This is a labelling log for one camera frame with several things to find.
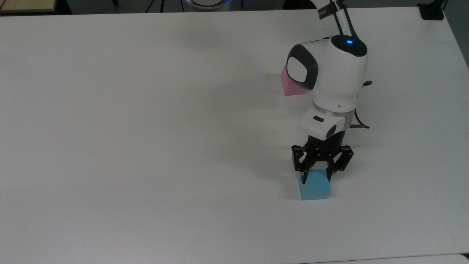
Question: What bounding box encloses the black table clamp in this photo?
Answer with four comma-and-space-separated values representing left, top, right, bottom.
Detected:
417, 0, 448, 21

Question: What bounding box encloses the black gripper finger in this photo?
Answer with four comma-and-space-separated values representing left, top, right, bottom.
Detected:
292, 145, 314, 184
325, 145, 354, 183

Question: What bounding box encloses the white wrist-mounted box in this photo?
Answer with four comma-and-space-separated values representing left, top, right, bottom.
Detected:
297, 105, 347, 140

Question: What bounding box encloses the pink cube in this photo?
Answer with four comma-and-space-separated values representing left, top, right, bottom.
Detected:
281, 66, 307, 96

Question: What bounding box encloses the blue cube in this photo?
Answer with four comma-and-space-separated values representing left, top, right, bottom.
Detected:
298, 169, 332, 201

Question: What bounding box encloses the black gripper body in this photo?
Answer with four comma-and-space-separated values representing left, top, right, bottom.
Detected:
306, 129, 347, 154

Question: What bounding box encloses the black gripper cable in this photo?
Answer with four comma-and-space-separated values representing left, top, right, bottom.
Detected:
349, 80, 373, 129

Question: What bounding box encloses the wooden board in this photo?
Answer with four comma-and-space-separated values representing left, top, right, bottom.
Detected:
0, 0, 58, 14

